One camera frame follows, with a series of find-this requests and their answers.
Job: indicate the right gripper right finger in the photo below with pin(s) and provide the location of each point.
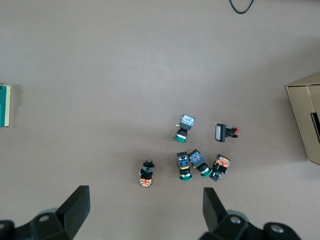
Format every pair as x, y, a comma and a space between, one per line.
215, 212

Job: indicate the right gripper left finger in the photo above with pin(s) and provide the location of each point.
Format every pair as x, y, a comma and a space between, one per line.
73, 210

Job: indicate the green load switch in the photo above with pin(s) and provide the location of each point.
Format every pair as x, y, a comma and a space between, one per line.
3, 107

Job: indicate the green push button blue block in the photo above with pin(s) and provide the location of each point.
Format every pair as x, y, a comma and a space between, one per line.
186, 123
196, 158
183, 162

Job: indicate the brown cardboard box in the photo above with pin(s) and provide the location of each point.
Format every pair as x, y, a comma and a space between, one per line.
300, 112

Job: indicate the black knob switch orange block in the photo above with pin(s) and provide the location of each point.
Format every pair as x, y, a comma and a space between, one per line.
222, 162
146, 177

